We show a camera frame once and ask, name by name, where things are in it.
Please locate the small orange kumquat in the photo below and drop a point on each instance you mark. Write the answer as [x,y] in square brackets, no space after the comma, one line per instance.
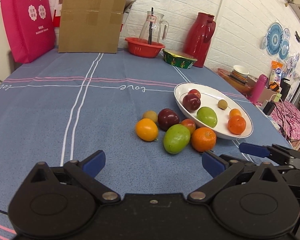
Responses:
[234,112]

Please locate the red-yellow small plum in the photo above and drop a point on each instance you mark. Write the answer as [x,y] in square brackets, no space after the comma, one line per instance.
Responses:
[195,92]

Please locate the dark purple plum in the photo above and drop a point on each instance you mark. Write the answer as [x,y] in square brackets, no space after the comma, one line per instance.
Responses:
[167,118]

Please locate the blue striped tablecloth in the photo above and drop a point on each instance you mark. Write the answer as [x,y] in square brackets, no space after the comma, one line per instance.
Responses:
[67,106]

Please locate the amber glass bowl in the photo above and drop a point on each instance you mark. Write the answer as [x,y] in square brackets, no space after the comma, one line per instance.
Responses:
[243,88]

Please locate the glass pitcher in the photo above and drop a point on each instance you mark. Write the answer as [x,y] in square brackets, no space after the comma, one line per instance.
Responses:
[160,27]

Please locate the white paper cup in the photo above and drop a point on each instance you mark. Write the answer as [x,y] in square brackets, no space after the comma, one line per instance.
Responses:
[244,72]

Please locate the red thermos jug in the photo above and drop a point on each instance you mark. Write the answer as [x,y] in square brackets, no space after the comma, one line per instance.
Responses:
[198,39]

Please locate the pink tote bag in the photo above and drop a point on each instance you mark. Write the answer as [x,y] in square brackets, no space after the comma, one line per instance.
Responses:
[29,28]

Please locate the large orange mandarin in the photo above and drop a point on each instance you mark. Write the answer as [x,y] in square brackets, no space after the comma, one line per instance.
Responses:
[203,139]

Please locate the pink thermos bottle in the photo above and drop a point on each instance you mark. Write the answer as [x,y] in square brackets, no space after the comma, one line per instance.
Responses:
[258,88]

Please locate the green apple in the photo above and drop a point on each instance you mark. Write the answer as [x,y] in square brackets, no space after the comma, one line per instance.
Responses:
[207,116]
[176,139]

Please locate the yellow-orange small fruit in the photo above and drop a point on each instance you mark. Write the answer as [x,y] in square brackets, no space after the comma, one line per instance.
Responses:
[147,130]

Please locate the small tan longan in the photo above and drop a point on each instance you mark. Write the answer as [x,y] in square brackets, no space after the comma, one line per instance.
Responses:
[151,115]

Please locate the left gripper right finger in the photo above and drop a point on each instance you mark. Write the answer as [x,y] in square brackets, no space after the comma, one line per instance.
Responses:
[224,170]

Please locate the red-orange small plum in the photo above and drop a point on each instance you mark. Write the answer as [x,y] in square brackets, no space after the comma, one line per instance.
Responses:
[189,124]

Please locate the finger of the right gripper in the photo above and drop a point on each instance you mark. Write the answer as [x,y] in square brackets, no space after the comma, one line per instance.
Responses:
[255,150]

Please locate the white round plate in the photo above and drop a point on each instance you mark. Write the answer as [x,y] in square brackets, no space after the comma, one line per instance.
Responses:
[210,98]

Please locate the green foil bowl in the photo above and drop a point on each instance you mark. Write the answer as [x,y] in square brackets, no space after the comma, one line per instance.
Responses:
[178,59]

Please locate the red plastic basket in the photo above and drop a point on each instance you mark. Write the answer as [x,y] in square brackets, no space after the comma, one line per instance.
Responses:
[140,47]

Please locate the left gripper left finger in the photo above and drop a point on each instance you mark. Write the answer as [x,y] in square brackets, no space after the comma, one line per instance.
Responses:
[84,173]

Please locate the dark red plum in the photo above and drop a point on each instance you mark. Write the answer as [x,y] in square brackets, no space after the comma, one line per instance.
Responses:
[191,102]

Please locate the black power adapter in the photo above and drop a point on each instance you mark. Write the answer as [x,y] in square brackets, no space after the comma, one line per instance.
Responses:
[268,107]

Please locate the blue paper fan decoration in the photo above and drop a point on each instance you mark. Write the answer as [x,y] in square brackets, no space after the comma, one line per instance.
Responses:
[274,39]

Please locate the brown cardboard box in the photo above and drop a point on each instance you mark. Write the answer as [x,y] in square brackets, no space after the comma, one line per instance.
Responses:
[90,26]

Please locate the black stirrer in pitcher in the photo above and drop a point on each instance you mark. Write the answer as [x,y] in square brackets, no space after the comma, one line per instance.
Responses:
[150,26]

